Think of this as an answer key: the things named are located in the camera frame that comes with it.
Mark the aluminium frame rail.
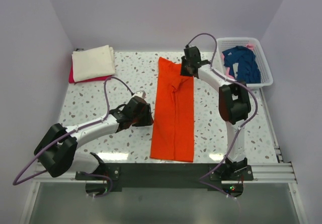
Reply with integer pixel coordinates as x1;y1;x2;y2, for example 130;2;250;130
33;145;297;183

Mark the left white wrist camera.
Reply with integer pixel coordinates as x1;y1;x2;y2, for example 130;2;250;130
134;91;146;99

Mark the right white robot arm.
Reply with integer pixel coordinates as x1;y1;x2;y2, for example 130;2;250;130
181;45;251;180

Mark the folded cream t shirt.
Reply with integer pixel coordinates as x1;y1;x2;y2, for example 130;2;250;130
71;45;116;81

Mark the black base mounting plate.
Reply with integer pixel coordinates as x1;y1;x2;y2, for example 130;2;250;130
75;163;254;196

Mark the white plastic basket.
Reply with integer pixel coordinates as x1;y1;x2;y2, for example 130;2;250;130
217;37;273;89

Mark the folded magenta t shirt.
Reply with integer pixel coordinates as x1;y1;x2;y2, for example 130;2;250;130
68;66;110;84

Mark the orange t shirt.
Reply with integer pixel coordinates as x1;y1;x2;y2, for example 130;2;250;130
150;57;195;163

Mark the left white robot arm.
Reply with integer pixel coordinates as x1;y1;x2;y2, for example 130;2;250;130
34;91;153;180

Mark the pink t shirt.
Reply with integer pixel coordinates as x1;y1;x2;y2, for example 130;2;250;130
220;43;255;80

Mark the navy blue t shirt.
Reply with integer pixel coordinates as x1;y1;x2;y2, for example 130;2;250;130
222;45;262;84

